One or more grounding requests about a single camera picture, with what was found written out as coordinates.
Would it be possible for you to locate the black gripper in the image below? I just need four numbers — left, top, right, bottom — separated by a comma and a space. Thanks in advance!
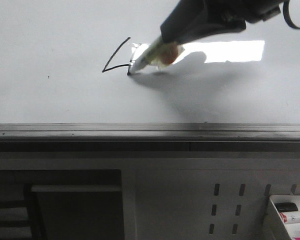
160, 0, 286, 44

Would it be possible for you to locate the white black-tipped whiteboard marker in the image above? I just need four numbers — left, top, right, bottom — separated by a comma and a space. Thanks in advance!
127, 35, 165, 76

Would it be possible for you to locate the white whiteboard surface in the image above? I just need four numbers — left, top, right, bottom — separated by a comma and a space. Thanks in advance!
0, 0, 300, 124

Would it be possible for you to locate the white slotted pegboard panel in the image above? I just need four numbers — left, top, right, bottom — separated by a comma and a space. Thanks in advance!
121, 158, 300, 240

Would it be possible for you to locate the white marker storage box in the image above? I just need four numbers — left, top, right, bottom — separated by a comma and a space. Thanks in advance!
262, 195, 300, 240

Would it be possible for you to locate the red-capped marker in box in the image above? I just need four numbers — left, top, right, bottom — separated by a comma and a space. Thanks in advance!
279, 211, 300, 224

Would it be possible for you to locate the dark shelf unit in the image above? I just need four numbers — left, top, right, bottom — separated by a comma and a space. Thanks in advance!
0, 169, 125, 240

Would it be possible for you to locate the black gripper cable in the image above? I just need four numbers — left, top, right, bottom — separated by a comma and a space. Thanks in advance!
282, 0, 300, 30

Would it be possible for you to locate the dark whiteboard bottom frame rail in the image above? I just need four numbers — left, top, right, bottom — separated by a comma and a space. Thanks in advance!
0, 122, 300, 152

